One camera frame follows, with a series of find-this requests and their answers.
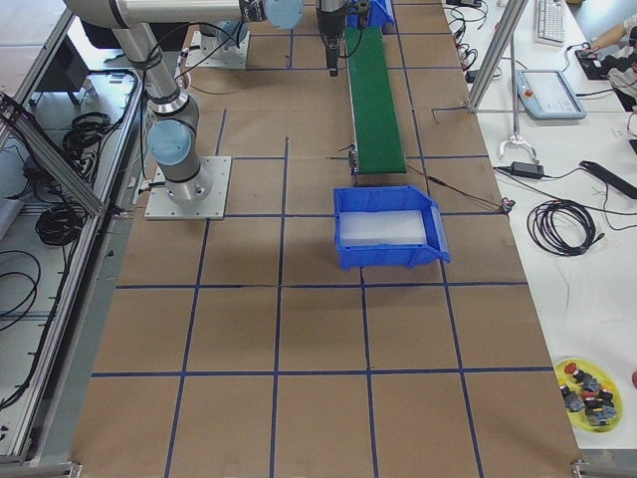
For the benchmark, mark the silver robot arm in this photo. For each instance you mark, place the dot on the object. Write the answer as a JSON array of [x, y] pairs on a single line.
[[172, 139]]

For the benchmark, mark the green conveyor belt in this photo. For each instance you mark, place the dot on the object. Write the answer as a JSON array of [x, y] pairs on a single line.
[[377, 147]]

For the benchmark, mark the yellow plate of buttons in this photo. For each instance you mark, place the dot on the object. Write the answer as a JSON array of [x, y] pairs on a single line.
[[591, 398]]

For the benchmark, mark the blue bin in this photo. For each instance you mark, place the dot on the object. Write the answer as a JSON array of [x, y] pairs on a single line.
[[385, 198], [379, 14]]

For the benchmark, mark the blue bin left side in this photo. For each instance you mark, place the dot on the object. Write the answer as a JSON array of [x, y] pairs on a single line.
[[379, 14]]

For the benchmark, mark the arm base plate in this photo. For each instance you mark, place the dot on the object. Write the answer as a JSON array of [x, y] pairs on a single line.
[[204, 196], [223, 48]]

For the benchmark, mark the black power adapter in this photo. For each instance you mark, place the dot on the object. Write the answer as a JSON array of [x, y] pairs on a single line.
[[526, 170]]

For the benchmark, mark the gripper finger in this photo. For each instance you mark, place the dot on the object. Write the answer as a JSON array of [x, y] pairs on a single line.
[[332, 52]]

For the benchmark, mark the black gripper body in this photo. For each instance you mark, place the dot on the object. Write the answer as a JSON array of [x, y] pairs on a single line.
[[328, 21]]

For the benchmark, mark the blue bin right side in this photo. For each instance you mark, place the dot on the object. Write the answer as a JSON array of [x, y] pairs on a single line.
[[385, 198]]

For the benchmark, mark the aluminium frame post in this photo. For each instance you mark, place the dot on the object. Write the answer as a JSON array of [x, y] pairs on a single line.
[[502, 37]]

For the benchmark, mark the white foam pad right bin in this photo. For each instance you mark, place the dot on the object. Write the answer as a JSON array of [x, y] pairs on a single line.
[[393, 227]]

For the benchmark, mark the teach pendant tablet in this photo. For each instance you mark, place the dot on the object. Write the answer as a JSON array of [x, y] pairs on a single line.
[[547, 95]]

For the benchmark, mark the white keyboard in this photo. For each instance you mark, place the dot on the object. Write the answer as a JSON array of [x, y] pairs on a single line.
[[548, 22]]

